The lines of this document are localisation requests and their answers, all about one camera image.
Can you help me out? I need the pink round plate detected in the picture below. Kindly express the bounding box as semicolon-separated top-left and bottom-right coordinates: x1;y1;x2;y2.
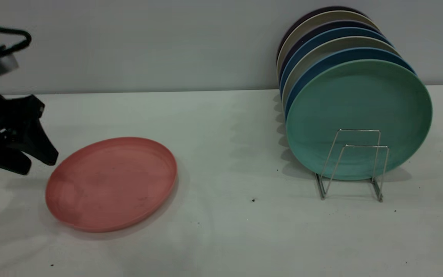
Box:
45;137;178;233

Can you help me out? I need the dark purple plate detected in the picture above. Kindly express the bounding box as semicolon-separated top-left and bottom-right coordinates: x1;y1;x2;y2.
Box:
278;20;381;77
276;5;368;58

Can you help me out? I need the cream plate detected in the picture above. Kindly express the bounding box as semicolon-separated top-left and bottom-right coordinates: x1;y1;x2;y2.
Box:
276;10;380;77

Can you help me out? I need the light blue plate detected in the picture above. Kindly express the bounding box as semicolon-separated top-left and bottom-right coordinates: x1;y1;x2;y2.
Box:
279;26;393;97

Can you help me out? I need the teal green plate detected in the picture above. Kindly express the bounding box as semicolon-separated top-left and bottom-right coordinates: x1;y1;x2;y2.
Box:
285;59;433;181

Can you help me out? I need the grey beige plate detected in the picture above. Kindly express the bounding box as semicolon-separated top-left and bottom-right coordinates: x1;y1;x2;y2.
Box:
282;36;401;104

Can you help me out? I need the dark blue plate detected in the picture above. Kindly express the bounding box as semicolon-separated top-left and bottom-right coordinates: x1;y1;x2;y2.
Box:
284;47;417;116

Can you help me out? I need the silver wire plate rack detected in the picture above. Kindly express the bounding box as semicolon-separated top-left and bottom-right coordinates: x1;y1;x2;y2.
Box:
315;129;390;202

